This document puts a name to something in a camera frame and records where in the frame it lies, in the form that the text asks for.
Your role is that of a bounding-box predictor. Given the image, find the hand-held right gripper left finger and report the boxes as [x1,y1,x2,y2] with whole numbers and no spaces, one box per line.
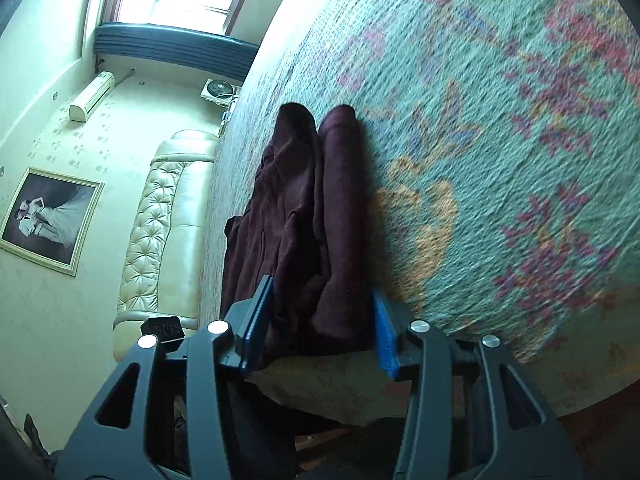
[55,275,277,480]

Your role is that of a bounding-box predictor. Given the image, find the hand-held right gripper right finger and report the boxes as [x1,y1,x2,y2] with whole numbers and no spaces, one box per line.
[372,290,587,480]

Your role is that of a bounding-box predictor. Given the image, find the maroon pants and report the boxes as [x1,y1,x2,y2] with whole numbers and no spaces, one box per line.
[220,102,382,362]

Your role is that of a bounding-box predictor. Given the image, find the cream tufted headboard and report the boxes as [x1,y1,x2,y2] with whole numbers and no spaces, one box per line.
[112,129,222,362]

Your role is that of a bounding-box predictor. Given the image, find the floral bed blanket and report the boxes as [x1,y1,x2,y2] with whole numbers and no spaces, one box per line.
[199,0,640,427]

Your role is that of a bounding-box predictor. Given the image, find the white fan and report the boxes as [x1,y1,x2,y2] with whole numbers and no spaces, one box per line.
[200,77,240,112]

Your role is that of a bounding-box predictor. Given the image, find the white air conditioner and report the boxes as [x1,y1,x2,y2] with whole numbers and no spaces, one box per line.
[68,72,116,122]

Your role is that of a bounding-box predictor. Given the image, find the blue curtain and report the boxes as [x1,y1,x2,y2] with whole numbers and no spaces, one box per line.
[93,22,259,84]

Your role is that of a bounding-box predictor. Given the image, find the framed wall photo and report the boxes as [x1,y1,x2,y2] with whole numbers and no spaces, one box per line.
[0,166,105,277]

